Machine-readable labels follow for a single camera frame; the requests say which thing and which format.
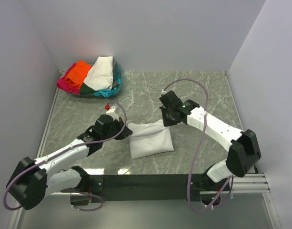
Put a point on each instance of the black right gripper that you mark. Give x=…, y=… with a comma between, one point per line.
x=166, y=122

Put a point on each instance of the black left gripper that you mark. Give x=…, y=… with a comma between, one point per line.
x=125, y=132

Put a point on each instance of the white t-shirt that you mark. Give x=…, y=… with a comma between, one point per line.
x=149, y=139
x=100, y=76

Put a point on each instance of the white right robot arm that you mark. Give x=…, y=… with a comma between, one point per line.
x=242, y=146

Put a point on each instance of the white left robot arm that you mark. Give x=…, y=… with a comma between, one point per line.
x=33, y=180

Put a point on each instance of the turquoise t-shirt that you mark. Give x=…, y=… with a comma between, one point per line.
x=107, y=93

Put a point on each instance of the teal plastic laundry basket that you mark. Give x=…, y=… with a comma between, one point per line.
x=87, y=92

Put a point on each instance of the white t-shirt in basket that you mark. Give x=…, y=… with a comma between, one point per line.
x=100, y=76

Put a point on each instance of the orange t-shirt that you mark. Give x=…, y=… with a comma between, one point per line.
x=78, y=73

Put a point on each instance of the pink t-shirt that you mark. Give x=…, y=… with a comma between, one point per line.
x=65, y=86

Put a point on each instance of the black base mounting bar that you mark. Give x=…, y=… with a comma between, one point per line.
x=130, y=188

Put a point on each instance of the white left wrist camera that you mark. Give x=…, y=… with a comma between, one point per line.
x=113, y=111

